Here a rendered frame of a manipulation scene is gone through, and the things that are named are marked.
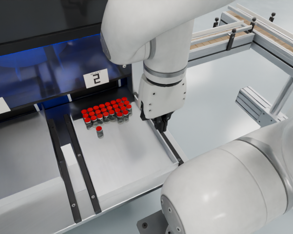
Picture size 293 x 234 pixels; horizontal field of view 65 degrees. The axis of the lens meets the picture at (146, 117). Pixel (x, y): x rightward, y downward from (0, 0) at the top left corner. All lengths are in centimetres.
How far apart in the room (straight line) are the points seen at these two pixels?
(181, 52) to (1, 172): 68
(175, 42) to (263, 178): 23
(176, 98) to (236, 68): 233
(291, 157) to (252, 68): 266
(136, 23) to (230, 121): 193
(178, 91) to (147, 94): 7
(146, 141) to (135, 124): 9
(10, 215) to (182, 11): 69
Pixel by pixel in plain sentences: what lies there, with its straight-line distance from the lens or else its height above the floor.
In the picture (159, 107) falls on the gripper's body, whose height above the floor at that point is 119.
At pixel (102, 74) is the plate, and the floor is 103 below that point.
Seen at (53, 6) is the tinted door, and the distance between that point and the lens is 73.
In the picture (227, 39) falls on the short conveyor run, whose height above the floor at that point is 93.
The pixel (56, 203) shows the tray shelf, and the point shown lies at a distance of 76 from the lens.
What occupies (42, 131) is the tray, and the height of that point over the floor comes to 88.
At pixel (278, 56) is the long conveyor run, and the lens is 135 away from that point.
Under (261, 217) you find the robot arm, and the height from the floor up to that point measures 125.
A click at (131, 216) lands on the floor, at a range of 163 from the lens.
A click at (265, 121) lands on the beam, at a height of 49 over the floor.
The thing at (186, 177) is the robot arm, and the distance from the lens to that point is 30.
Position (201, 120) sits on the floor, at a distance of 210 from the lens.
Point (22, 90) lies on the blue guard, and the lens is 84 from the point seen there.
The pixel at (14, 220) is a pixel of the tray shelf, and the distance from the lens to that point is 78.
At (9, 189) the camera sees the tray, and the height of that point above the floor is 88.
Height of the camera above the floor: 154
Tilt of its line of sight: 48 degrees down
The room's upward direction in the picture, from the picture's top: straight up
